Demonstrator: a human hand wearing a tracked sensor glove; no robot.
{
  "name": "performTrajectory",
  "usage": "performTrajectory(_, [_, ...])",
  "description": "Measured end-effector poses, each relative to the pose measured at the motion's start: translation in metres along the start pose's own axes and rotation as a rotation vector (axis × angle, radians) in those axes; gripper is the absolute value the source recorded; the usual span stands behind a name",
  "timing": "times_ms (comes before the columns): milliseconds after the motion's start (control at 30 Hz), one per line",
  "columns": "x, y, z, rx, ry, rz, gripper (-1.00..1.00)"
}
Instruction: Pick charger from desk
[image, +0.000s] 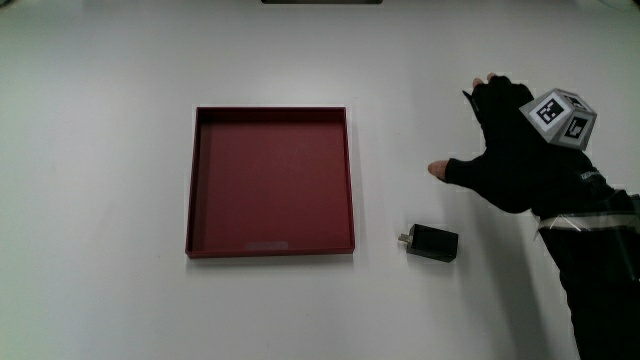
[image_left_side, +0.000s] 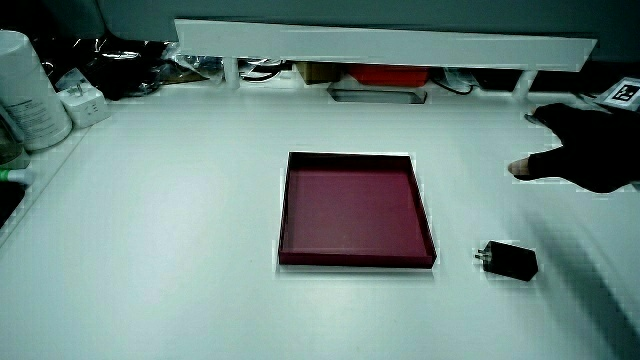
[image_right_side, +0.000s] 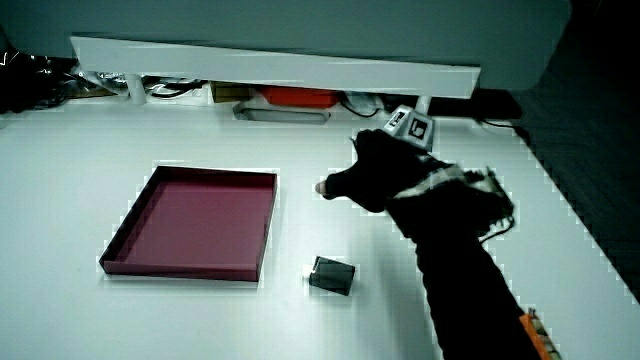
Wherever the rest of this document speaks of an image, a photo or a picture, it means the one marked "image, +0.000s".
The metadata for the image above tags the black charger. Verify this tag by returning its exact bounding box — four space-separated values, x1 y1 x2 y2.
397 223 460 264

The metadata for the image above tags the white desk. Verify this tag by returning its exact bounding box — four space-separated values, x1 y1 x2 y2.
0 0 640 360

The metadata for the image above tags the dark monitor base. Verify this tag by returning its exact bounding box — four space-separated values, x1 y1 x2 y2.
260 0 384 6

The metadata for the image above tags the person's right hand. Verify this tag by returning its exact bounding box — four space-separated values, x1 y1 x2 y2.
427 72 638 225

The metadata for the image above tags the person's right forearm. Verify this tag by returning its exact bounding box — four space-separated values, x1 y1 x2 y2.
537 189 640 360

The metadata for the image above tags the red square tray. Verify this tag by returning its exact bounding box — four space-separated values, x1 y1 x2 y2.
184 105 356 260

